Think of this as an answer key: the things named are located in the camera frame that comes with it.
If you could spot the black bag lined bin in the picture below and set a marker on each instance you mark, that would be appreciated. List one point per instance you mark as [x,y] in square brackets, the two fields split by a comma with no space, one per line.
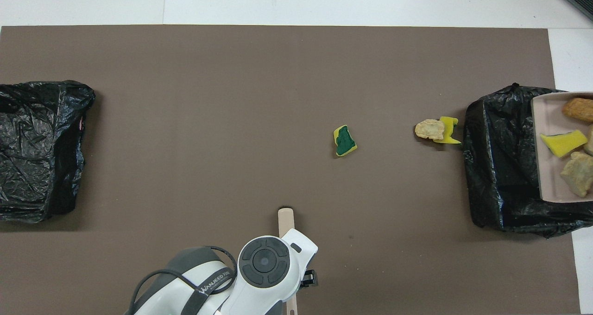
[32,153]
[500,166]

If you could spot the orange brown bread roll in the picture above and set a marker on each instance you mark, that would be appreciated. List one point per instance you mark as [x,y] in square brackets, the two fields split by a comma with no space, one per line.
[579,110]

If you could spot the beige plastic dustpan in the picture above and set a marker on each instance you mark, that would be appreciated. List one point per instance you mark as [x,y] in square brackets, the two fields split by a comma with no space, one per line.
[551,116]

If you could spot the green and yellow sponge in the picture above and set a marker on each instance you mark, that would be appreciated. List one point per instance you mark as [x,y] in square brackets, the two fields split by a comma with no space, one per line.
[345,141]

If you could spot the pale chunky bread piece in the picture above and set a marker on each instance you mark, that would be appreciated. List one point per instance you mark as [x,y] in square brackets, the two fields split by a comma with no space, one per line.
[578,173]

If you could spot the yellow sponge wedge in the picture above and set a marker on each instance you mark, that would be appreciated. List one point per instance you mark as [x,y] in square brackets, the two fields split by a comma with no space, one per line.
[563,142]

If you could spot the round pale bread piece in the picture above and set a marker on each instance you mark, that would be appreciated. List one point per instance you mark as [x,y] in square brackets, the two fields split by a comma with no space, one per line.
[428,129]

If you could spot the beige hand brush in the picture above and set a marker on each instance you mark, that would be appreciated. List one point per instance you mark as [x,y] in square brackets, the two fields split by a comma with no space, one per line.
[286,220]

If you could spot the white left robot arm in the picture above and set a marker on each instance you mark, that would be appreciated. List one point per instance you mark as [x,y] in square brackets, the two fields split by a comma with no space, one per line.
[264,268]

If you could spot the pale scalloped bread piece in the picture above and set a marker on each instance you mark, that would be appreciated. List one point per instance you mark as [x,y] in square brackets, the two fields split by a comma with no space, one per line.
[589,141]

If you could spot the brown table mat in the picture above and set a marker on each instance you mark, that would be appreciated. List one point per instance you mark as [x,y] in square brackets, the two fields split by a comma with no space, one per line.
[185,55]

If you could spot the curled yellow sponge piece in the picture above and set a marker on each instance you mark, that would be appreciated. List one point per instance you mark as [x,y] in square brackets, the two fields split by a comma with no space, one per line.
[450,122]

